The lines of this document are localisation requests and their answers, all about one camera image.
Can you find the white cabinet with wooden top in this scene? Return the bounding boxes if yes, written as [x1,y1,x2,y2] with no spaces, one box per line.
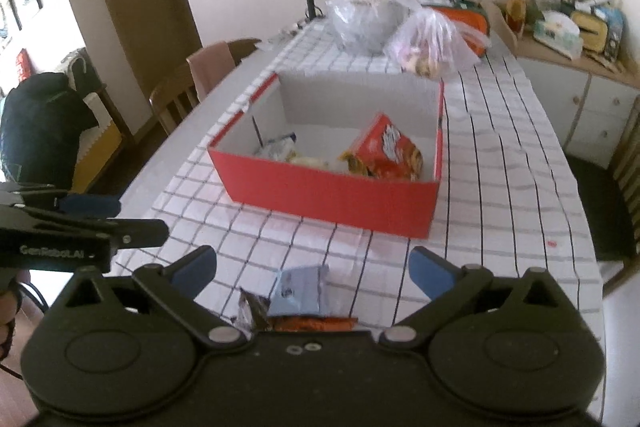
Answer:
[487,2,640,168]

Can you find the dark bag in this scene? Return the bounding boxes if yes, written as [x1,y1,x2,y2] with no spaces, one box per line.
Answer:
[0,72,99,192]

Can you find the yellow box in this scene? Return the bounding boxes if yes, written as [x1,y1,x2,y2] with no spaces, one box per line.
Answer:
[572,9,611,52]

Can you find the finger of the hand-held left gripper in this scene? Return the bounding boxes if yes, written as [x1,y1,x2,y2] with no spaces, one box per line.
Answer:
[0,189,122,219]
[0,208,169,249]

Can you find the brown triangular snack packet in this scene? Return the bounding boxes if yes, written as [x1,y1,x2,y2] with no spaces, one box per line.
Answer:
[265,314,360,333]

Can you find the white checked tablecloth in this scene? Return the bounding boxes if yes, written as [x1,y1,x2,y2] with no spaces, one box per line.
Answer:
[107,14,608,408]

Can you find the amber bottle in bag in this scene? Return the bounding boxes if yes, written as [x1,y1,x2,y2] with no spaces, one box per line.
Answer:
[495,0,531,34]

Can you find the clear plastic bag with snacks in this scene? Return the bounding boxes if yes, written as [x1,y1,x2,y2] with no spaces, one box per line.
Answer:
[384,7,493,80]

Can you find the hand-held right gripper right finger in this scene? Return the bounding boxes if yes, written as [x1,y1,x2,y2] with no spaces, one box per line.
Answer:
[380,246,564,344]

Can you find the large red snack bag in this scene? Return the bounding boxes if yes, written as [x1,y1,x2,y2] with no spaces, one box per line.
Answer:
[340,113,425,181]

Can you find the tissue box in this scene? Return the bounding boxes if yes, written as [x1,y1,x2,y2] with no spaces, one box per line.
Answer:
[532,12,583,58]

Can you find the small grey-blue packet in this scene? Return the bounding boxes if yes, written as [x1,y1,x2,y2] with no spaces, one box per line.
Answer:
[270,265,330,319]

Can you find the red cardboard box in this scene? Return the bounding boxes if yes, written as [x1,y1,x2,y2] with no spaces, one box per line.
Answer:
[207,69,446,239]

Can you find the blue printed box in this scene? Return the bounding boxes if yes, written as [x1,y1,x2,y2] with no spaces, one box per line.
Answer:
[592,4,627,62]

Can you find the person's left hand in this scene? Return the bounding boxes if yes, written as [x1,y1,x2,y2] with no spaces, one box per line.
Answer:
[0,289,24,358]

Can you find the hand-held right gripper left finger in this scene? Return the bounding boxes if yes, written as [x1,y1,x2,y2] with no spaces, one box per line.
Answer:
[62,246,249,344]

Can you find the wooden chair with pink cloth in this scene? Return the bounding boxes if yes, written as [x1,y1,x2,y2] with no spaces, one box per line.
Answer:
[186,38,262,102]

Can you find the silver dark snack packet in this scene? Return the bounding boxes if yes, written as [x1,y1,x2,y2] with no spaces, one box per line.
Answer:
[232,288,273,333]

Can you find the pink cloth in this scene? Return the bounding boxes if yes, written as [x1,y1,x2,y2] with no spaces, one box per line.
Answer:
[186,43,237,100]

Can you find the clear plastic bag grey contents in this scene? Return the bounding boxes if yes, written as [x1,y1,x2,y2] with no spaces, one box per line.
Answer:
[325,0,426,55]

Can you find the wooden chair with dark seat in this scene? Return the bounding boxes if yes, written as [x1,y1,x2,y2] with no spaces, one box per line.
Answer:
[565,94,640,299]

